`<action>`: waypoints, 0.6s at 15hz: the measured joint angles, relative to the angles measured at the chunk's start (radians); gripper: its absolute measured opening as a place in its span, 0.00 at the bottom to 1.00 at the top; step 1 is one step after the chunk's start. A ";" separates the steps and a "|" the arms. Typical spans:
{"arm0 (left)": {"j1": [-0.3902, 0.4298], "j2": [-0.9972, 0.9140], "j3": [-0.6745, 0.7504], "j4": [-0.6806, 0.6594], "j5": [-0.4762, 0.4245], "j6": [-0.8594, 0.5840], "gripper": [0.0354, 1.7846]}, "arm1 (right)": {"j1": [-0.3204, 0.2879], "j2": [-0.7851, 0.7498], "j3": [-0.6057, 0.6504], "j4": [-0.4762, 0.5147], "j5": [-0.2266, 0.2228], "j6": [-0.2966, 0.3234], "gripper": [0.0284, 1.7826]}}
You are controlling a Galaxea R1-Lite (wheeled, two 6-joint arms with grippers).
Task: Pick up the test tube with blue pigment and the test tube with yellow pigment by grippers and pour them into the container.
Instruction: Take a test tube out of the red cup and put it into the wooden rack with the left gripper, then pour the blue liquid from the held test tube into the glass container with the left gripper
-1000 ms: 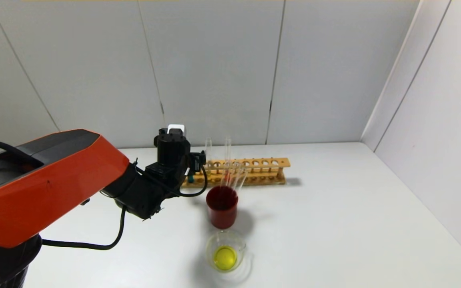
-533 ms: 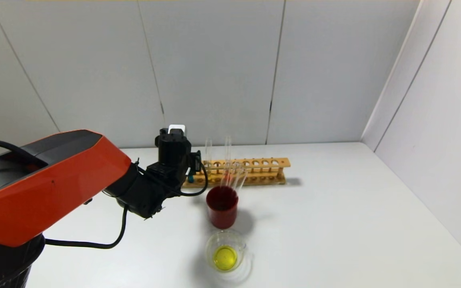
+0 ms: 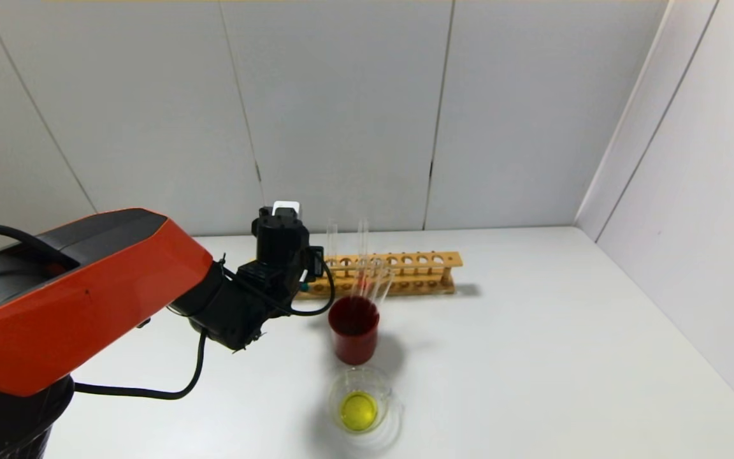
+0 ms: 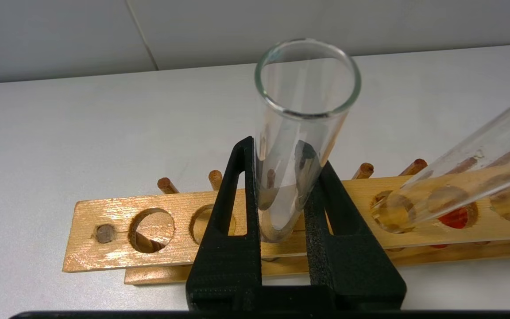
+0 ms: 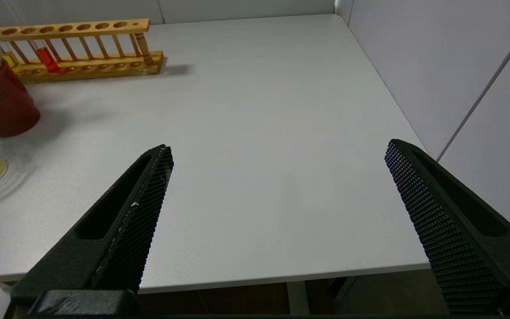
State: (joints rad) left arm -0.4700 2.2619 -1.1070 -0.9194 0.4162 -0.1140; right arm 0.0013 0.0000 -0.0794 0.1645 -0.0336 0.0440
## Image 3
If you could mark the test tube with yellow pigment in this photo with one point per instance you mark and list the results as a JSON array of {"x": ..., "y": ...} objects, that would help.
[
  {"x": 385, "y": 280},
  {"x": 332, "y": 236}
]

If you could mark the clear glass beaker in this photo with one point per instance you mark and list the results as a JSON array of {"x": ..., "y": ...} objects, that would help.
[{"x": 359, "y": 411}]

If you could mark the wooden test tube rack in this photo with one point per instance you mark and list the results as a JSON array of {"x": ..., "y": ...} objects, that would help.
[{"x": 450, "y": 259}]

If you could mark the empty glass test tube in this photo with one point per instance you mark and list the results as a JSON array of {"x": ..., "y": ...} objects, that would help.
[{"x": 367, "y": 280}]

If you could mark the orange and black left arm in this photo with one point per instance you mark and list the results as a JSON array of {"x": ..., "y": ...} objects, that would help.
[{"x": 86, "y": 287}]

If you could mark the red plastic cup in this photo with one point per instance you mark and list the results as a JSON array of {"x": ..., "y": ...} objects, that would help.
[{"x": 354, "y": 344}]

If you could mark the test tube with red pigment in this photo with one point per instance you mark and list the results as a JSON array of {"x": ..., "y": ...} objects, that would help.
[{"x": 362, "y": 236}]

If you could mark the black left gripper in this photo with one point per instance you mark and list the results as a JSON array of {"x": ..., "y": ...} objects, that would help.
[{"x": 316, "y": 262}]

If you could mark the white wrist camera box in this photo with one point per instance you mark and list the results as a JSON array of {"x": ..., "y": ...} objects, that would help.
[{"x": 286, "y": 208}]

